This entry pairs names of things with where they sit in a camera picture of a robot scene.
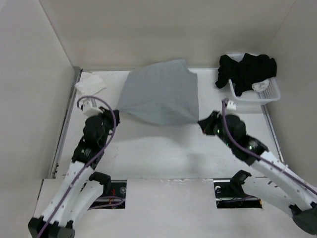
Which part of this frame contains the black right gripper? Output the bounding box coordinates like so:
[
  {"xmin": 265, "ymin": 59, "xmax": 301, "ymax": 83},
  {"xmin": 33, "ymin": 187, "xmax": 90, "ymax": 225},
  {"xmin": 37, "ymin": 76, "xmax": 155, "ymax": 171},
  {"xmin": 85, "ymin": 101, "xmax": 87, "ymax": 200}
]
[{"xmin": 198, "ymin": 110, "xmax": 235, "ymax": 149}]

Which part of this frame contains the grey tank top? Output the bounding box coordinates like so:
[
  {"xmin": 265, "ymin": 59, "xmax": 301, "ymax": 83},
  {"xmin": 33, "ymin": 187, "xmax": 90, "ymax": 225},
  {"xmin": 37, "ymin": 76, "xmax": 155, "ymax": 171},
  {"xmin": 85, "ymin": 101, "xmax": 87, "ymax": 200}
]
[{"xmin": 117, "ymin": 59, "xmax": 199, "ymax": 125}]

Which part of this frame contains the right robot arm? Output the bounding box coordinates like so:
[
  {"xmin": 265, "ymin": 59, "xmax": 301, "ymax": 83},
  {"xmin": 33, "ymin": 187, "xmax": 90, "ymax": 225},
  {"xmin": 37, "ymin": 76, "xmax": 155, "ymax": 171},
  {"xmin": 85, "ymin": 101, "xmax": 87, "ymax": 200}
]
[{"xmin": 198, "ymin": 111, "xmax": 317, "ymax": 235}]

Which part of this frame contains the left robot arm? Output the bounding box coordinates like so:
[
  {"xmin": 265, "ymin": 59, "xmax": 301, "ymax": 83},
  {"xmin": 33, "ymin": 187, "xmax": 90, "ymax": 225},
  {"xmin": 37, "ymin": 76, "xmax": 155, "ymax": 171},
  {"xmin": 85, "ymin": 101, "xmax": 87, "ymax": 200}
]
[{"xmin": 28, "ymin": 107, "xmax": 120, "ymax": 238}]

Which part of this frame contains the white folded tank top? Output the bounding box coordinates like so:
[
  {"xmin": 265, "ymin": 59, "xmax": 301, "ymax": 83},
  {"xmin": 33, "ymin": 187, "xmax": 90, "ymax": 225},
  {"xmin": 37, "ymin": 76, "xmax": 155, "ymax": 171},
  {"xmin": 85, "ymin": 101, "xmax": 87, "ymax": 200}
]
[{"xmin": 75, "ymin": 75, "xmax": 106, "ymax": 96}]

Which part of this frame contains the black tank top pile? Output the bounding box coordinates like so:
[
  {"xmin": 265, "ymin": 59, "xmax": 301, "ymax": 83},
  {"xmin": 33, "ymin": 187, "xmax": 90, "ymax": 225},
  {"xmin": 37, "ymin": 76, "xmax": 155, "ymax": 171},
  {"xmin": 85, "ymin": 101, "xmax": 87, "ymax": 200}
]
[{"xmin": 215, "ymin": 53, "xmax": 277, "ymax": 96}]

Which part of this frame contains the white crumpled tank top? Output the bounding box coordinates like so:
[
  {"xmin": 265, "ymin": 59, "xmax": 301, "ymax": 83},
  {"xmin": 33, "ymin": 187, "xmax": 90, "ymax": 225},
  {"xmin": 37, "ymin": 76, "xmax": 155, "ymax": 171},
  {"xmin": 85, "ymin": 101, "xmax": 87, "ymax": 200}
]
[{"xmin": 252, "ymin": 79, "xmax": 269, "ymax": 93}]

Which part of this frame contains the white plastic laundry basket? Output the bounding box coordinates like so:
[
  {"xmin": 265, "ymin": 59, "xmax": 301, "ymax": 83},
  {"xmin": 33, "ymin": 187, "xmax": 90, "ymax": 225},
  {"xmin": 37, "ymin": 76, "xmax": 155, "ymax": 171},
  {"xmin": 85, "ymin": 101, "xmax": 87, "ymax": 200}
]
[{"xmin": 226, "ymin": 53, "xmax": 281, "ymax": 105}]

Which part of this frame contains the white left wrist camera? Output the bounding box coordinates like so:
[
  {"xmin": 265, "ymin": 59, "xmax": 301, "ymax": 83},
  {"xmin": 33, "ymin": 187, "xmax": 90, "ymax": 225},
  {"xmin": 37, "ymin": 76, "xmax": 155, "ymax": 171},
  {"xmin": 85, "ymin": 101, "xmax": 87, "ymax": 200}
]
[{"xmin": 80, "ymin": 98, "xmax": 103, "ymax": 117}]

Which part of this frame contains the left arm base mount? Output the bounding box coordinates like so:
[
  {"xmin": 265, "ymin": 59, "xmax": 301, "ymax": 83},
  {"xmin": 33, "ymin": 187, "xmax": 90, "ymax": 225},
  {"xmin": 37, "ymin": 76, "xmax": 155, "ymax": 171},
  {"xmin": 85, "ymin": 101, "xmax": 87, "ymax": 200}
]
[{"xmin": 89, "ymin": 180, "xmax": 127, "ymax": 210}]

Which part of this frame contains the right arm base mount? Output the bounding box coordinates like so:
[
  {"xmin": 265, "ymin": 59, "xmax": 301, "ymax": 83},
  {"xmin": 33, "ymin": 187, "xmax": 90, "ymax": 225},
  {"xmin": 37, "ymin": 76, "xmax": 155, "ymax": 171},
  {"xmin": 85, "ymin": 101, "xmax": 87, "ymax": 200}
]
[{"xmin": 213, "ymin": 178, "xmax": 263, "ymax": 209}]

